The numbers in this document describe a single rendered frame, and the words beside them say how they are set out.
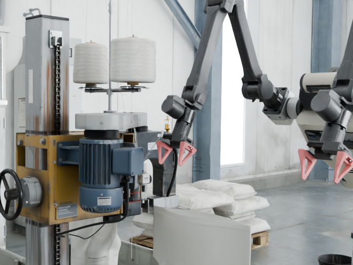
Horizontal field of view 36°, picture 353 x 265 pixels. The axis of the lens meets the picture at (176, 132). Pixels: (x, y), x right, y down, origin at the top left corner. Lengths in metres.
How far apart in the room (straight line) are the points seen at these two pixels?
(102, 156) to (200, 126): 6.41
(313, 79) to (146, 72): 0.59
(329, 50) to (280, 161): 2.32
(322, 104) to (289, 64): 8.69
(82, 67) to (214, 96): 5.91
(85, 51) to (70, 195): 0.56
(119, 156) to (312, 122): 0.76
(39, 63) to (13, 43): 3.31
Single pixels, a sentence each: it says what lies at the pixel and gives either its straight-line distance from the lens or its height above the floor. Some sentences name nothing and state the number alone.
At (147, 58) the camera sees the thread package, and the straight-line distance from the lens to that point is 1.93.
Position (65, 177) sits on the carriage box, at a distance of 1.98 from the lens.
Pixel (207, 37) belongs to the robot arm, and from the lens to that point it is 1.96.
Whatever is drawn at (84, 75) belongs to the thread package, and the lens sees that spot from 2.13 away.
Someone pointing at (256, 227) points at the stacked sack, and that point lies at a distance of 5.62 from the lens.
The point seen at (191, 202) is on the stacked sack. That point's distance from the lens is 4.86.
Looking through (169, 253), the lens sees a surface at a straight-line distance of 2.11.
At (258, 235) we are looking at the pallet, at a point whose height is 0.13.
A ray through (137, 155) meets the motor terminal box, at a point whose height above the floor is 1.28.
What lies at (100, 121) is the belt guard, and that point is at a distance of 1.80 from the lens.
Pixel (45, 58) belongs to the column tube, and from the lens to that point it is 1.99.
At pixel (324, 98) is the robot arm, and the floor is 1.47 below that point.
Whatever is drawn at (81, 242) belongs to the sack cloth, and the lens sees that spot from 2.51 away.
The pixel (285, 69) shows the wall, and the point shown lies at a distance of 10.03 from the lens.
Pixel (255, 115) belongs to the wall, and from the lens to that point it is 9.33.
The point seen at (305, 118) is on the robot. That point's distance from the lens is 2.17.
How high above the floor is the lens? 1.45
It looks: 3 degrees down
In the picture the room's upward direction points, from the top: 1 degrees clockwise
